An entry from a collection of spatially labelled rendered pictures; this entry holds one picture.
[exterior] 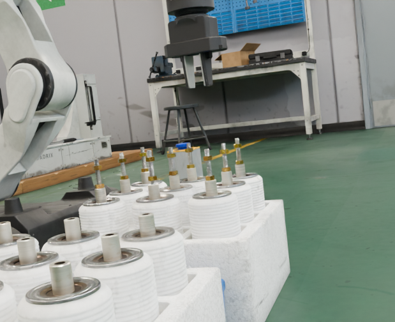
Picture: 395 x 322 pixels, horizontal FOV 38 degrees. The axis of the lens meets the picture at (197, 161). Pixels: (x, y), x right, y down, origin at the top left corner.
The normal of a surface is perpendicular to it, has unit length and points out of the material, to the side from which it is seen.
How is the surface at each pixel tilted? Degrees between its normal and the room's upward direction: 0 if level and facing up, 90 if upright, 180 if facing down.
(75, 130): 90
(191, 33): 90
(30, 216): 45
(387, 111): 90
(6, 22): 114
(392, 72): 90
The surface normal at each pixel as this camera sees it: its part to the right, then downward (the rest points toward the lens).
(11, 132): -0.43, 0.51
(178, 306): -0.11, -0.99
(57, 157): 0.93, -0.07
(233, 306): -0.31, 0.12
